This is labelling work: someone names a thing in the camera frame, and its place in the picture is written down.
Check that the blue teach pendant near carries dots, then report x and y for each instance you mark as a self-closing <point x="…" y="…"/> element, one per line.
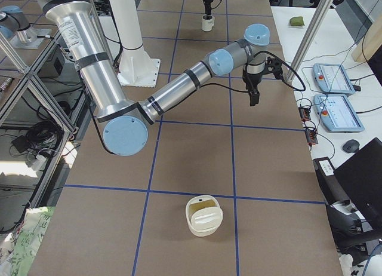
<point x="336" y="113"/>

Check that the cream basket with handle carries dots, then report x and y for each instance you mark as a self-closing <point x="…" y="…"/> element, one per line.
<point x="204" y="215"/>

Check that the wooden board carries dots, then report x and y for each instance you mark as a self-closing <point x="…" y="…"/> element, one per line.
<point x="369" y="44"/>

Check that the blue teach pendant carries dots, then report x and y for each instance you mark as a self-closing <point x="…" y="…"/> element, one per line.
<point x="332" y="78"/>
<point x="336" y="113"/>

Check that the white ribbed plastic mug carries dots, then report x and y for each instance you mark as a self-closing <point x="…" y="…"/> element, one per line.
<point x="208" y="23"/>

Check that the black Huawei monitor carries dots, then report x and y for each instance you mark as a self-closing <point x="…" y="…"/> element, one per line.
<point x="360" y="177"/>

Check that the brown table mat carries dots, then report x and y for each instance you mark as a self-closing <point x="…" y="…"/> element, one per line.
<point x="126" y="215"/>

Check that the green patterned bag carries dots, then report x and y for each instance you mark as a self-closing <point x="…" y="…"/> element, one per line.
<point x="19" y="248"/>

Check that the blue teach pendant far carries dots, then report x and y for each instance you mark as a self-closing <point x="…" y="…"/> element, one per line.
<point x="332" y="78"/>

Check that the black computer mouse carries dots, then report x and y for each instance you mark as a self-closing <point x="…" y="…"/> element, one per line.
<point x="351" y="146"/>

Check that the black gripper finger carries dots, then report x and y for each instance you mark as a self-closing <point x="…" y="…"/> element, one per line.
<point x="208" y="11"/>
<point x="253" y="97"/>

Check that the black power strip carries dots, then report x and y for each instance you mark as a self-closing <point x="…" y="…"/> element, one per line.
<point x="309" y="126"/>

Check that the aluminium frame post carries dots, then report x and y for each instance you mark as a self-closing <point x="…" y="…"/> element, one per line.
<point x="319" y="15"/>

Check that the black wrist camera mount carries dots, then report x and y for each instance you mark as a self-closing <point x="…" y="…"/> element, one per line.
<point x="273" y="66"/>

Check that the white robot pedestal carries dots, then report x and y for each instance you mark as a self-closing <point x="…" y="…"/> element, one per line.
<point x="136" y="68"/>

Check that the green folded cloth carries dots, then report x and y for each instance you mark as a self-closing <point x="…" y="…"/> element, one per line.
<point x="296" y="21"/>

